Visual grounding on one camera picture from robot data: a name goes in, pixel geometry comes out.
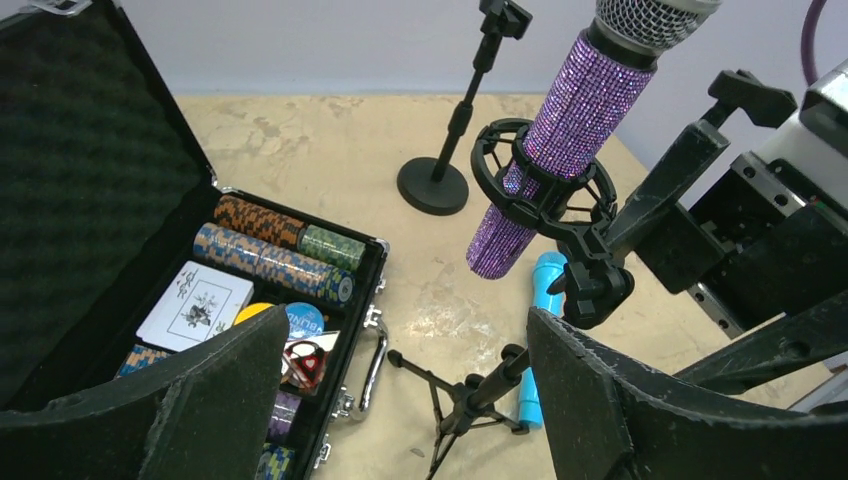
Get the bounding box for green chip stack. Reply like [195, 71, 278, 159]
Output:
[298, 225, 365, 272]

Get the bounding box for black poker chip case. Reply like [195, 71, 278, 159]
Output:
[1, 1, 388, 479]

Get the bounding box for purple glitter microphone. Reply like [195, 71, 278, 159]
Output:
[465, 0, 723, 281]

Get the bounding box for black round-base stand rear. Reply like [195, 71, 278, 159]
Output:
[396, 0, 533, 216]

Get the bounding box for black tripod shock-mount stand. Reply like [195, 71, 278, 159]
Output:
[387, 118, 634, 478]

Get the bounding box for white playing card deck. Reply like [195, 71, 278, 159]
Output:
[136, 261, 254, 352]

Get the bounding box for black round-base stand right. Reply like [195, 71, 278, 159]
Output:
[702, 70, 798, 128]

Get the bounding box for blue microphone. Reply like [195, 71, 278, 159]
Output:
[518, 251, 568, 431]

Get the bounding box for blue tan chip row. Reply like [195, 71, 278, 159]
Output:
[192, 223, 355, 305]

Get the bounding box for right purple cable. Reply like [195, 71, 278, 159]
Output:
[800, 0, 829, 87]

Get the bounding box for orange black chip row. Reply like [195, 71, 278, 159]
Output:
[213, 195, 308, 249]

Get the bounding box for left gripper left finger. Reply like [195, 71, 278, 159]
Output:
[1, 306, 289, 479]

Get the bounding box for yellow round chip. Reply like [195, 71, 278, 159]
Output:
[232, 302, 275, 326]

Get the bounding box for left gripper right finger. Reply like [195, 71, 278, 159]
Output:
[527, 308, 847, 479]

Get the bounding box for black round-base stand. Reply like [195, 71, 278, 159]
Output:
[396, 0, 533, 216]
[702, 70, 798, 128]

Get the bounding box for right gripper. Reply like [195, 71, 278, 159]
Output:
[605, 120, 847, 395]

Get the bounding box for blue blind button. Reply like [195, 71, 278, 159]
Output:
[285, 302, 325, 340]

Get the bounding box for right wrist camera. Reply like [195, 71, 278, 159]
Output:
[755, 62, 847, 205]

